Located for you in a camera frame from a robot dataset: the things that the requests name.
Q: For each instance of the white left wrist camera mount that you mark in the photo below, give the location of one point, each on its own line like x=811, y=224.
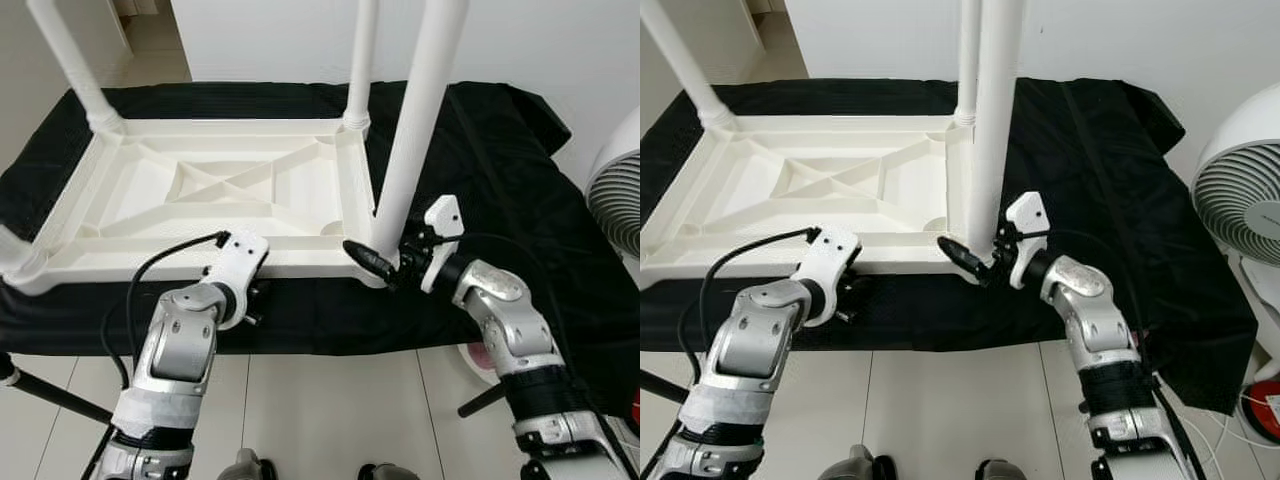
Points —
x=830, y=255
x=240, y=262

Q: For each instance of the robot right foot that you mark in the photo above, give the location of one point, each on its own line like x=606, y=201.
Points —
x=1002, y=470
x=388, y=472

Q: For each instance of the white round fan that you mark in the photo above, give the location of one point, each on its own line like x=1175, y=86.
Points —
x=618, y=195
x=1240, y=190

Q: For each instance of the black tablecloth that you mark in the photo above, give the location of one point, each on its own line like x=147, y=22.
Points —
x=1130, y=200
x=540, y=200

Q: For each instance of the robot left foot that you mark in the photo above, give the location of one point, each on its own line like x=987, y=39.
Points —
x=247, y=467
x=857, y=464

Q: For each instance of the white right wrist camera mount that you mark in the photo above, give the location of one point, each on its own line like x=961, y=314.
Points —
x=440, y=215
x=1025, y=212

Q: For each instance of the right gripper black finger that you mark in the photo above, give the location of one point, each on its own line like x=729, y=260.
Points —
x=962, y=256
x=368, y=258

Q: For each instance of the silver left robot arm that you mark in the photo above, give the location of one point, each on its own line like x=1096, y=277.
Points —
x=185, y=340
x=760, y=335

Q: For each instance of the pink cushion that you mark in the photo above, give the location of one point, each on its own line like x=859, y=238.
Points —
x=482, y=365

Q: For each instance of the white plastic children table top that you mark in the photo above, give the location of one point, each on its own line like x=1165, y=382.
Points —
x=200, y=200
x=800, y=200

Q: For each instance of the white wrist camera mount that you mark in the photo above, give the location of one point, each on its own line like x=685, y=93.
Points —
x=440, y=215
x=240, y=262
x=1025, y=212
x=830, y=255

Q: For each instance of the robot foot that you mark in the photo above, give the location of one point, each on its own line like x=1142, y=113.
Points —
x=857, y=464
x=247, y=467
x=1002, y=470
x=388, y=472

